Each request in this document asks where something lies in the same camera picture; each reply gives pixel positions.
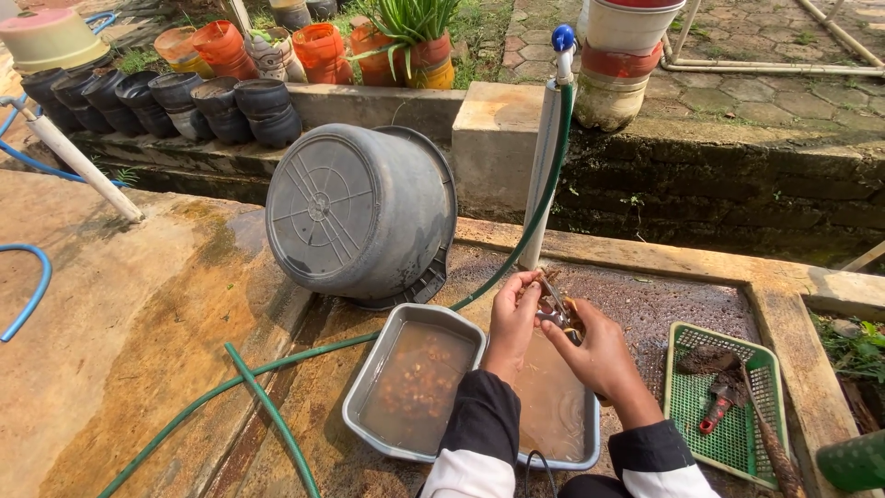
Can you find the dark plastic pots group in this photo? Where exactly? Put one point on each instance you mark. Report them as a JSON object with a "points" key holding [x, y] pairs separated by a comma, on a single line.
{"points": [[301, 10]]}

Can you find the cream upturned plastic basin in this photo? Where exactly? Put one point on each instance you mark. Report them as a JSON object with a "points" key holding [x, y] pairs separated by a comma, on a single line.
{"points": [[52, 41]]}

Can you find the small brown rooted bulb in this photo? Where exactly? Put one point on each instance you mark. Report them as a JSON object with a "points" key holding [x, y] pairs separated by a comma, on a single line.
{"points": [[546, 274]]}

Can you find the white leaning plastic pipe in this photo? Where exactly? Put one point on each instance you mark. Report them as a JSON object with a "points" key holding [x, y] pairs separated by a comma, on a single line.
{"points": [[83, 166]]}

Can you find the white plastic pipe frame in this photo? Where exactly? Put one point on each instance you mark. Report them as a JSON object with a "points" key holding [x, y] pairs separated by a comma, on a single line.
{"points": [[760, 68]]}

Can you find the yellow and orange plant pot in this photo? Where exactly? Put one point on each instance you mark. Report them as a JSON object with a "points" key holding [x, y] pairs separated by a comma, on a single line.
{"points": [[178, 52]]}

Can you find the white upright water pipe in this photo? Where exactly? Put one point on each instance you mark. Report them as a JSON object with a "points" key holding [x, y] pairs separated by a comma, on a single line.
{"points": [[543, 173]]}

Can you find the grey rectangular metal tray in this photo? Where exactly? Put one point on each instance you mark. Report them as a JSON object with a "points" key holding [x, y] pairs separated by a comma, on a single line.
{"points": [[415, 384], [553, 408]]}

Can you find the pile of soaking brown bulbs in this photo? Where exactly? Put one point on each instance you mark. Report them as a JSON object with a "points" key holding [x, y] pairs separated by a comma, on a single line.
{"points": [[418, 387]]}

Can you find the person's left hand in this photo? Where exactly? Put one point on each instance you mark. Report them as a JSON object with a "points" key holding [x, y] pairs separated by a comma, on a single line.
{"points": [[510, 328]]}

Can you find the orange cut plastic pot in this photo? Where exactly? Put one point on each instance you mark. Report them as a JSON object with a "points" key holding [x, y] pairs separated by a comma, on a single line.
{"points": [[225, 52], [321, 52]]}

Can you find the person's left fingers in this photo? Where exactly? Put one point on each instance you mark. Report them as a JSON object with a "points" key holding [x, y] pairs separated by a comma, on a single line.
{"points": [[517, 280]]}

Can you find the green plastic basket tray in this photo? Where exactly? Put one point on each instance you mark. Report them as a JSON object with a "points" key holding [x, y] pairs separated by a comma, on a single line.
{"points": [[691, 408]]}

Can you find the black plastic basin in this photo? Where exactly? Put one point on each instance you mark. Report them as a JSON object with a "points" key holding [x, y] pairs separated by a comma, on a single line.
{"points": [[442, 266]]}

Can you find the green spiky leaved plant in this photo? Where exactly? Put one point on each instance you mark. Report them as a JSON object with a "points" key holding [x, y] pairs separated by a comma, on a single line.
{"points": [[408, 21]]}

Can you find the metal garden scissors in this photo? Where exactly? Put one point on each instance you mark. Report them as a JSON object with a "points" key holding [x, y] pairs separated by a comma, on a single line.
{"points": [[556, 308]]}

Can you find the clump of dark soil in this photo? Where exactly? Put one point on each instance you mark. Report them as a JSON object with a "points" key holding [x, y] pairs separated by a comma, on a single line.
{"points": [[705, 359]]}

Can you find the row of black plant pots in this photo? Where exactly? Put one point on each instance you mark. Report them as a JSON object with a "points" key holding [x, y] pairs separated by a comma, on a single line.
{"points": [[173, 104]]}

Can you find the patch of green weeds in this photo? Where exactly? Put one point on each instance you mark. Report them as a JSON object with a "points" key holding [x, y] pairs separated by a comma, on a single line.
{"points": [[861, 349]]}

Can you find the white painted plant pot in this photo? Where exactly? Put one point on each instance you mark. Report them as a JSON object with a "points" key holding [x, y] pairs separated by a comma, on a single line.
{"points": [[273, 59]]}

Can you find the orange pot with yellow base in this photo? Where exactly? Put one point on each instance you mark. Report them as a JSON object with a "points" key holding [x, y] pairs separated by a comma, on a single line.
{"points": [[432, 66]]}

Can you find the large grey plastic basin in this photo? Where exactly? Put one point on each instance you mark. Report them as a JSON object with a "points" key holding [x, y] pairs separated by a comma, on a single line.
{"points": [[346, 211]]}

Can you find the stack of dirty plastic pots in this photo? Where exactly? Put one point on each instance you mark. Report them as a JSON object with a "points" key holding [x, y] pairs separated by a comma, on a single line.
{"points": [[615, 69]]}

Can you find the person's right hand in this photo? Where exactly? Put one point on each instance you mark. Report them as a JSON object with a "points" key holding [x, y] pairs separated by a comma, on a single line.
{"points": [[601, 356]]}

